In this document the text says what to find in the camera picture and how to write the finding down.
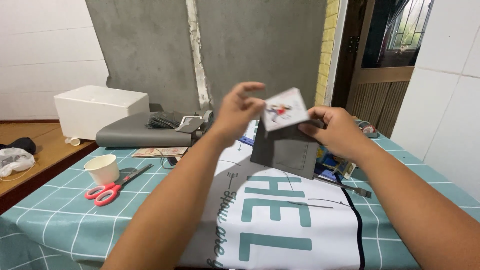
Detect person's left hand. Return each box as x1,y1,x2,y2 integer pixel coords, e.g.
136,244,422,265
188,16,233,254
212,82,267,148

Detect person's right hand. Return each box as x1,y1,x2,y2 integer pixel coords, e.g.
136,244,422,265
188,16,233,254
298,106,371,163

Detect white picture card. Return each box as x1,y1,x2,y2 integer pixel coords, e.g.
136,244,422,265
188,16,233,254
261,87,310,132

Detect grey leather card holder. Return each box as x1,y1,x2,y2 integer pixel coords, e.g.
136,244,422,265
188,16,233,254
250,119,325,181

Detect tape dispenser with red core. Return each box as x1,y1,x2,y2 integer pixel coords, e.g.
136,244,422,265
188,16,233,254
355,120,380,139

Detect blue and yellow box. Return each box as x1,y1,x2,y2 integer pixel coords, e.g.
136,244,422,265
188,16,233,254
316,145,357,180

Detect white paper template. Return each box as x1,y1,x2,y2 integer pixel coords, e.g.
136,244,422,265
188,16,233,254
179,116,203,128

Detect metal pricking fork tool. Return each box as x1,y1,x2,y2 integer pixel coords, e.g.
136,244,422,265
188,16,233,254
313,174,373,199

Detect brown wooden door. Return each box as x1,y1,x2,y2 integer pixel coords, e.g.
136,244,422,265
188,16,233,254
331,0,418,139

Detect pile of dark leather pieces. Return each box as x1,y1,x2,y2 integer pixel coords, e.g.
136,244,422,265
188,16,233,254
145,111,185,130

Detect thin grey leather strip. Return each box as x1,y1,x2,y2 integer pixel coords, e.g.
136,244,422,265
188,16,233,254
287,200,335,210

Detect printed paper booklet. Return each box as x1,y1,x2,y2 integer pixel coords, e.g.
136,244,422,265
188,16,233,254
131,146,188,158

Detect grey leather roll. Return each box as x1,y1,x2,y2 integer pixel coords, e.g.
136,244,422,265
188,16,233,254
95,111,214,148

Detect white mat with teal letters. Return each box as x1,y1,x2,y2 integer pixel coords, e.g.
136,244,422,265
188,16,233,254
179,120,367,270

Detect barred window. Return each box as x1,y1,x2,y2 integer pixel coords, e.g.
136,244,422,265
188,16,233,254
387,0,434,52

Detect white foam box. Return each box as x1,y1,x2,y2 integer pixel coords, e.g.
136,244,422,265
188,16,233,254
53,85,150,141

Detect white paper cup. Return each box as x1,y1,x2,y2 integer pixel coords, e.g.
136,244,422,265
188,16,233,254
83,154,121,186

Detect wooden platform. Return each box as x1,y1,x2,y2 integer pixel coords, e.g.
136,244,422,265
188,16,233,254
0,119,99,215

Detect teal grid tablecloth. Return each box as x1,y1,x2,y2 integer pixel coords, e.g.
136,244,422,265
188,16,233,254
0,119,480,270

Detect black cloth bundle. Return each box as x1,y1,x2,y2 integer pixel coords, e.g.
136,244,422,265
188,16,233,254
0,137,37,155

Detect white plastic bag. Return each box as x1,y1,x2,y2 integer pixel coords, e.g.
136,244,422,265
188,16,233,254
0,147,36,178

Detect red handled scissors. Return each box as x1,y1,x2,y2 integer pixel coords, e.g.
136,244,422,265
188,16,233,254
84,163,154,207

